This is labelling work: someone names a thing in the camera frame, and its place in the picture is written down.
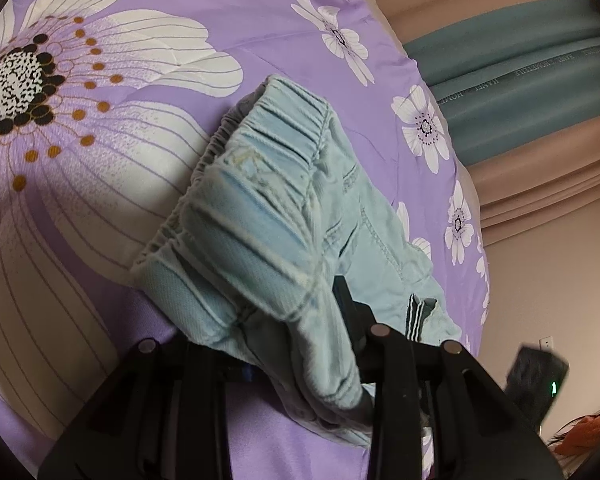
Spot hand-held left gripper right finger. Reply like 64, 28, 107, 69
330, 275, 565, 480

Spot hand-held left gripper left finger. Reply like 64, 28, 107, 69
37, 332, 253, 480

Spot light green strawberry pants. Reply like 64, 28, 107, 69
130, 74, 465, 450

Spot black device with green light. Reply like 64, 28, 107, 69
504, 344, 571, 432

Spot pink curtain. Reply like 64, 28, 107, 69
366, 0, 600, 233

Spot orange cloth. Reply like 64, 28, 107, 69
544, 409, 600, 462

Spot teal curtain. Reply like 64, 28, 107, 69
403, 0, 600, 167

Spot purple floral blanket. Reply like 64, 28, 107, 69
0, 0, 492, 480

